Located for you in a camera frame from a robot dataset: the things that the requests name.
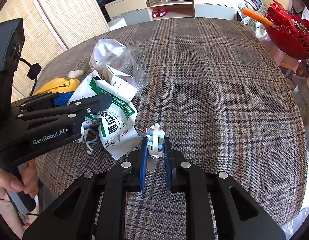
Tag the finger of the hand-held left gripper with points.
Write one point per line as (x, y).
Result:
(63, 98)
(94, 102)

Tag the orange stick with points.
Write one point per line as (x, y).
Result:
(257, 17)

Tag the clear plastic bag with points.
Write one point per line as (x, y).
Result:
(112, 52)

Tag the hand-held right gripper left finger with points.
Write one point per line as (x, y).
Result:
(143, 165)

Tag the yellow wrapper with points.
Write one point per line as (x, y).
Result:
(57, 85)

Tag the red openwork basket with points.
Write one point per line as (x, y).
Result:
(289, 40)

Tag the beige grey TV cabinet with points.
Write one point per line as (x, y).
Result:
(214, 2)

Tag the person's left hand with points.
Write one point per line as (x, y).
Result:
(12, 183)

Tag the white stool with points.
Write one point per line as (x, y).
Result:
(117, 24)

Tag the blue white paper strip bundle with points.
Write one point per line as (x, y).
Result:
(154, 135)

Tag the grey plaid tablecloth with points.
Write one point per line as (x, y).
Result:
(207, 92)

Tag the red glossy objects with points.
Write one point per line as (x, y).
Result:
(160, 13)

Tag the bamboo folding screen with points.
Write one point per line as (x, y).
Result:
(69, 5)

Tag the person's left forearm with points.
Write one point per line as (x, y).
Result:
(2, 210)

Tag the floral patterned cloth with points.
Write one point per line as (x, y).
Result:
(252, 21)

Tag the white green packet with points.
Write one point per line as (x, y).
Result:
(119, 135)
(94, 87)

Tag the small white medicine box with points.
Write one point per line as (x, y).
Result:
(119, 85)

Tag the flat cardboard box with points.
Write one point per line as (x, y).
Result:
(157, 2)

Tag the small white tissue wad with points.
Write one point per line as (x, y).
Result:
(75, 73)

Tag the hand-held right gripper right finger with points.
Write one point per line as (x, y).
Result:
(167, 165)

